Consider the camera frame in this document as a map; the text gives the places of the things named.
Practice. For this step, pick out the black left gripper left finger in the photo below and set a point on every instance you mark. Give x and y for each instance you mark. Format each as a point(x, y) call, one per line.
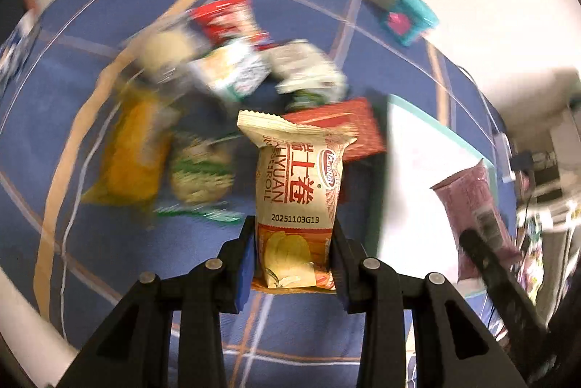
point(131, 347)

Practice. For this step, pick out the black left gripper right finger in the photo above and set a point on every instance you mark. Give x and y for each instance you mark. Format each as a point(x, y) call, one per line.
point(452, 346)

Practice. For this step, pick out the pink cake roll packet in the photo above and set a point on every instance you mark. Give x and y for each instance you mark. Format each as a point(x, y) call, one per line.
point(469, 204)

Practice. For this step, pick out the green white round snack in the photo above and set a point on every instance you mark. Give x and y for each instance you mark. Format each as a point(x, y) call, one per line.
point(199, 176)

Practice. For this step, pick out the yellow orange snack bag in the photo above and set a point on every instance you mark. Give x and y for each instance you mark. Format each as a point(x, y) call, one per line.
point(135, 153)

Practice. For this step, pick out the beige orange cake roll packet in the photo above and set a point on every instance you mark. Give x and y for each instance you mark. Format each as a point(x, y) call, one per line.
point(298, 181)

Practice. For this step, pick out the large red snack pack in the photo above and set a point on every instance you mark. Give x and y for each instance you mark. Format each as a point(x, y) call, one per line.
point(354, 117)

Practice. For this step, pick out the green white milk snack packet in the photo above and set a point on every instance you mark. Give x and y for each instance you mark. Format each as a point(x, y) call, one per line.
point(310, 99)

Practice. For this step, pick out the white green barcode snack packet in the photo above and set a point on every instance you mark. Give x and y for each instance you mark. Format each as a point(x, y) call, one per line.
point(233, 71)

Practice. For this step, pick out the clear bag round pastry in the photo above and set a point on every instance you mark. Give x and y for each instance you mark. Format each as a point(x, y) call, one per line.
point(162, 52)

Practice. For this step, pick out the white shelf unit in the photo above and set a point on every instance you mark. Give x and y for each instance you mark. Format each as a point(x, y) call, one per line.
point(549, 204)

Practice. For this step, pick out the blue plaid tablecloth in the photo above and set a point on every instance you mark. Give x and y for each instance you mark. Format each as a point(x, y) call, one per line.
point(77, 191)

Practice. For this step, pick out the white tray teal rim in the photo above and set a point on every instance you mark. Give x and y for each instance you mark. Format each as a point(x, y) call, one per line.
point(408, 225)

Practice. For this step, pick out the black power adapter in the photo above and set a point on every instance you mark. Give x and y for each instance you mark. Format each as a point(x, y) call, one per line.
point(522, 161)

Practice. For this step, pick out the white power strip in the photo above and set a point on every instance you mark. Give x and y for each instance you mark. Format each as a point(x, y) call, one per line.
point(503, 150)

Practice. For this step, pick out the white grey snack packet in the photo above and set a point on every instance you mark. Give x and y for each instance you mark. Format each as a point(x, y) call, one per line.
point(298, 65)

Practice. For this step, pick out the blue white crumpled packet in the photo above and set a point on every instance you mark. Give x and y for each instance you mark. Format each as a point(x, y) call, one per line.
point(16, 49)

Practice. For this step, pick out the teal pink-doored toy box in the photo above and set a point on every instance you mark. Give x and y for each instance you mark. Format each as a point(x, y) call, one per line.
point(407, 20)

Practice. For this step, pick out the red candy wrapper snack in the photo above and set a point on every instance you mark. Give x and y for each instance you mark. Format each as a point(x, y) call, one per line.
point(222, 20)

